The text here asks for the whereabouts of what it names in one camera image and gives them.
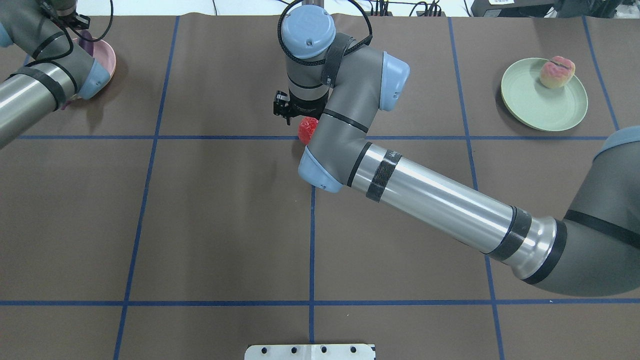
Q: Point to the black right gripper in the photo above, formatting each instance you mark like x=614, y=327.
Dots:
x=306, y=107

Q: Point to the red yellow pomegranate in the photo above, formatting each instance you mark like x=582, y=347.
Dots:
x=306, y=129

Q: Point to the yellow pink peach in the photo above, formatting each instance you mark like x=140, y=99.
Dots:
x=557, y=72

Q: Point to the purple eggplant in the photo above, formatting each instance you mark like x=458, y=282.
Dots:
x=84, y=41

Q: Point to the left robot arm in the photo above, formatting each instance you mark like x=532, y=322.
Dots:
x=60, y=69

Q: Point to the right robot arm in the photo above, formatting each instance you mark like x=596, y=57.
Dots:
x=592, y=251

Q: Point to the pink plate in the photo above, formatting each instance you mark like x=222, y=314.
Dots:
x=105, y=57

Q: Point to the light green plate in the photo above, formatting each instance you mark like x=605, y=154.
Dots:
x=538, y=106

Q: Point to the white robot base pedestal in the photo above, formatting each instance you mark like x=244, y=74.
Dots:
x=335, y=351

